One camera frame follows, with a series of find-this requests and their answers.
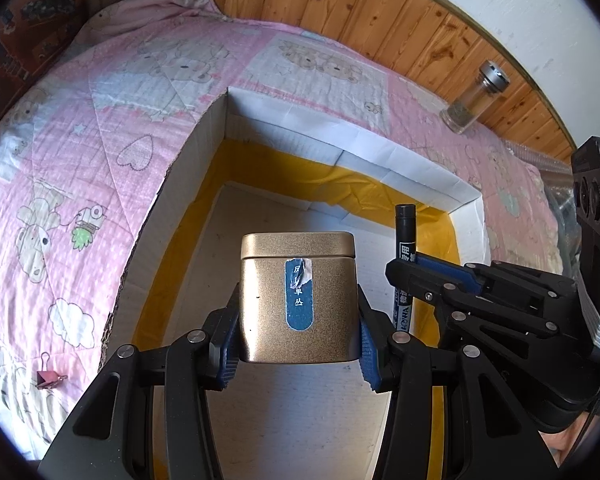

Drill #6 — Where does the black marker pen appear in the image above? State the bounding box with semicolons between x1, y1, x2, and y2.
393;204;416;333

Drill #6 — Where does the gold tea tin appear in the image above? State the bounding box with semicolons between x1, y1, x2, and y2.
239;231;361;364

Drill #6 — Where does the clear plastic wrap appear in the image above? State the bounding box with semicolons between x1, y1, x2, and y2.
504;140;581;270

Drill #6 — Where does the white cardboard box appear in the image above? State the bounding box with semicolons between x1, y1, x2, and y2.
108;87;490;479

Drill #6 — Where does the pink binder clip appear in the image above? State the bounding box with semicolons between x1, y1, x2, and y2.
35;352;67;390

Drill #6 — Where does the glass bottle metal lid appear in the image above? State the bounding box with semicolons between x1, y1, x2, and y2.
439;58;512;136

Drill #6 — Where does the pink cartoon quilt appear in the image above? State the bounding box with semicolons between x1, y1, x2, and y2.
0;0;564;460

